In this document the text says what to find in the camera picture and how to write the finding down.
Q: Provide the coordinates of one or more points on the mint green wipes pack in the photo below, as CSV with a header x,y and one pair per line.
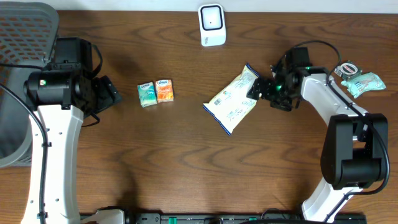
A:
x,y
363,83

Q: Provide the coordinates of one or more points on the cream snack bag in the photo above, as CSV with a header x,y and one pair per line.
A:
x,y
231,104

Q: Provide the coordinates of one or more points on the teal tissue box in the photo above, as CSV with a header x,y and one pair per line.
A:
x,y
147,95

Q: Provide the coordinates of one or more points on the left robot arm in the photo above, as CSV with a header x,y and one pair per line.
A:
x,y
59,97

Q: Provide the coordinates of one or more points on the orange small packet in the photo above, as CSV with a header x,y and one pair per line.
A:
x,y
164,91

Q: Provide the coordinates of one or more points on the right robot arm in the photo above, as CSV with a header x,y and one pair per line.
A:
x,y
354,159

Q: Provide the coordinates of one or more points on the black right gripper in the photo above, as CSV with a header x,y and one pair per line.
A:
x,y
265,91

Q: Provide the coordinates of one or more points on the dark grey plastic basket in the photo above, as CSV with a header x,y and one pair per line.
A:
x,y
28,32

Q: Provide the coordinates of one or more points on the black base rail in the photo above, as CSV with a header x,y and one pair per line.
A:
x,y
217,218

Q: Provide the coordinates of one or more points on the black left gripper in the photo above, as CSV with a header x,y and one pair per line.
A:
x,y
104,93

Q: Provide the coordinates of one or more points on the white barcode scanner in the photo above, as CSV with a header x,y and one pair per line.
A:
x,y
212,25

